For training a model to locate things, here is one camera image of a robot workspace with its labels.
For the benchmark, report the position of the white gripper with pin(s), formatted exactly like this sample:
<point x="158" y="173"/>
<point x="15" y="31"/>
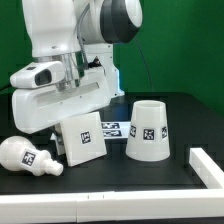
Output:
<point x="38" y="109"/>

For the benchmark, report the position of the white lamp bulb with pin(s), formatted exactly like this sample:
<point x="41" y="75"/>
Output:
<point x="17" y="153"/>

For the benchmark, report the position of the white lamp base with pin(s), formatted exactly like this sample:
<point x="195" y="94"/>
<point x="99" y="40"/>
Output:
<point x="80" y="138"/>

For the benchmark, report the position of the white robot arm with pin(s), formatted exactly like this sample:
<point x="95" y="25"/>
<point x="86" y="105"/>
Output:
<point x="72" y="46"/>

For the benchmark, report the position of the white lamp shade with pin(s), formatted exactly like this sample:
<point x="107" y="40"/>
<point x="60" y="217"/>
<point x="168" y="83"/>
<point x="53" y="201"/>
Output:
<point x="148" y="138"/>

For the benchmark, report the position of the white marker sheet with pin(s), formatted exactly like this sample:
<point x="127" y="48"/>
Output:
<point x="115" y="130"/>

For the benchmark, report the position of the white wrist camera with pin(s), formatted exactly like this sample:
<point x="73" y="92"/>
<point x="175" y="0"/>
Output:
<point x="36" y="75"/>

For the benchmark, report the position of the white front fence rail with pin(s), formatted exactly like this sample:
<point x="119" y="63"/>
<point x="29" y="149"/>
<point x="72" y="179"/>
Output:
<point x="107" y="206"/>

